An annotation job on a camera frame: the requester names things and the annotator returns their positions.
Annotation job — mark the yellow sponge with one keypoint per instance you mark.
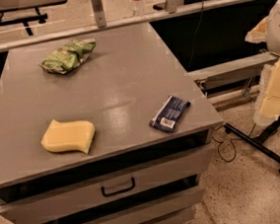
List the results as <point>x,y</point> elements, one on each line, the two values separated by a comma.
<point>68,136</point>

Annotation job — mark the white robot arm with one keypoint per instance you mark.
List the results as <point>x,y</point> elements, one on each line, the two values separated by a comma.
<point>267,104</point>

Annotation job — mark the blue rxbar wrapper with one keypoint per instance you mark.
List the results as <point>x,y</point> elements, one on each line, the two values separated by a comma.
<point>169,114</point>

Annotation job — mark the grey drawer cabinet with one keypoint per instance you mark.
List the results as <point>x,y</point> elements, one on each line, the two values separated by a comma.
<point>119,89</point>

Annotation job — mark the green chip bag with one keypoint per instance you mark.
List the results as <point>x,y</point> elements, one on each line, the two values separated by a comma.
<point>69,56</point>

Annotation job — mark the clear water bottle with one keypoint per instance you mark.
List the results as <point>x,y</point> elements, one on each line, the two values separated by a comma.
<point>137,7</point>

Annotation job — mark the black stand base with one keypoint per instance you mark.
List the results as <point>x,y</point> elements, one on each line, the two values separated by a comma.
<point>258,141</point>

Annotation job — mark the black background table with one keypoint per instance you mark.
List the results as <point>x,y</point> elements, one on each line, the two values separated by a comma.
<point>9,6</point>

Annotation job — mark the black drawer handle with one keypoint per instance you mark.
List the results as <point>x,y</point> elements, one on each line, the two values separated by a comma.
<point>118,189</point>

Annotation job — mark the metal railing frame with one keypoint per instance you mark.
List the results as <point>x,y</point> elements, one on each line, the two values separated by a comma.
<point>81,17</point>

